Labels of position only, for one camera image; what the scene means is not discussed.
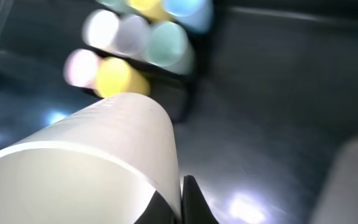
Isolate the grey cup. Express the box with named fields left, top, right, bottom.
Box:
left=113, top=14, right=151, bottom=59

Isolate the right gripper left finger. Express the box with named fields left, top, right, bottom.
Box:
left=134, top=190, right=180, bottom=224

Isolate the white cup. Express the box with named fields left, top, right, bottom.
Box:
left=81, top=8, right=121, bottom=52
left=0, top=92, right=182, bottom=224

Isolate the black tray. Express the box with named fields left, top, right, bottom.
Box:
left=79, top=0, right=217, bottom=124

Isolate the blue cup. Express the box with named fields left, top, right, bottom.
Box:
left=162, top=0, right=214, bottom=34

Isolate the pink cup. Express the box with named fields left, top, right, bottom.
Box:
left=63, top=48, right=101, bottom=90

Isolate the steel sink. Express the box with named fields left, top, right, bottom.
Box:
left=308, top=132, right=358, bottom=224

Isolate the green cup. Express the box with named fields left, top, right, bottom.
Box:
left=144, top=20, right=196, bottom=76
left=97, top=0, right=132, bottom=14

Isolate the yellow cup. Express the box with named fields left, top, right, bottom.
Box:
left=94, top=56, right=152, bottom=99
left=125, top=0, right=174, bottom=22

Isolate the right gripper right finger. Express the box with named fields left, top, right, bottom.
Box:
left=181, top=175, right=220, bottom=224

